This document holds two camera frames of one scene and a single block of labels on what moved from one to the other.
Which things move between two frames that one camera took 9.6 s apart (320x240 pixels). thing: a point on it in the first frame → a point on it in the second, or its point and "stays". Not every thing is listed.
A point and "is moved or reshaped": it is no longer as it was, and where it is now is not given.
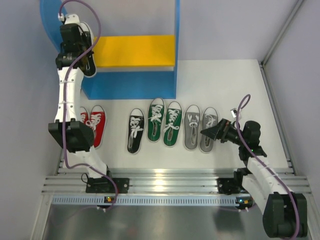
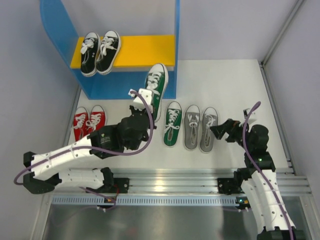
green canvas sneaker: (156, 115) → (157, 80)
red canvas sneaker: (97, 121) stays
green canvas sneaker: (172, 123) stays
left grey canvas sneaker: (192, 124) stays
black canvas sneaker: (135, 130) is moved or reshaped
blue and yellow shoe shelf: (127, 67) stays
